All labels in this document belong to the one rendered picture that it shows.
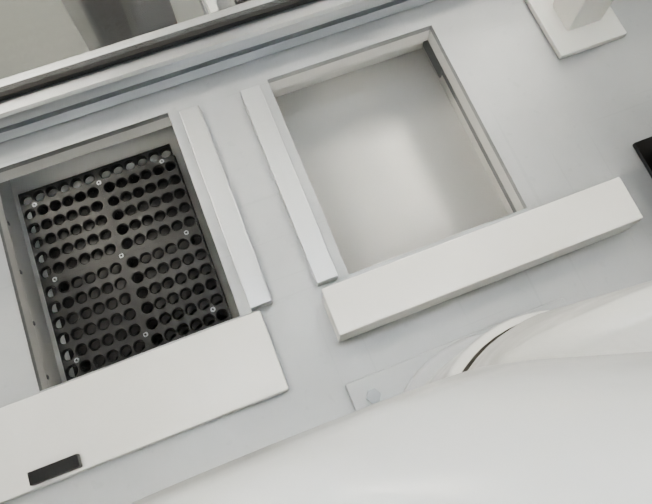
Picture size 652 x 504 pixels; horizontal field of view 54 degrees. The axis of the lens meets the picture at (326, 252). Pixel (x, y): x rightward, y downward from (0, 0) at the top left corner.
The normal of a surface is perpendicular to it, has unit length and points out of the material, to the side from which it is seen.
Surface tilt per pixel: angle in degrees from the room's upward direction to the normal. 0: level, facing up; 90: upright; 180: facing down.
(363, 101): 0
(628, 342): 23
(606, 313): 49
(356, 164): 0
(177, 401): 0
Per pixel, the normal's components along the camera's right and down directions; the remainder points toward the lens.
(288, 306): 0.00, -0.31
